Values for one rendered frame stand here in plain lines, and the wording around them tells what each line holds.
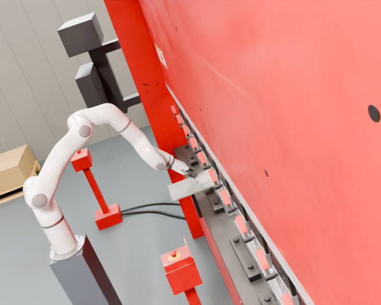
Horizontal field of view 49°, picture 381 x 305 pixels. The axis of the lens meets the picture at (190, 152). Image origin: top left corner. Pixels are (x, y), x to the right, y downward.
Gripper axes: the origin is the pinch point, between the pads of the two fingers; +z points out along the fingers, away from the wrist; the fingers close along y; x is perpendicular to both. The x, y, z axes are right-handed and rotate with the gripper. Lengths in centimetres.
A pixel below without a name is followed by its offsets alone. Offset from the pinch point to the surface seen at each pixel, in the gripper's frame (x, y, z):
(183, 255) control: 36.8, -27.1, 6.4
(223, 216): 9.1, -24.5, 17.1
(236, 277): 20, -70, 8
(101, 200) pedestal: 98, 171, 20
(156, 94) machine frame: -25, 83, -14
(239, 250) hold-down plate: 12, -58, 11
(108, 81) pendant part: -11, 141, -36
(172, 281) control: 48, -39, 1
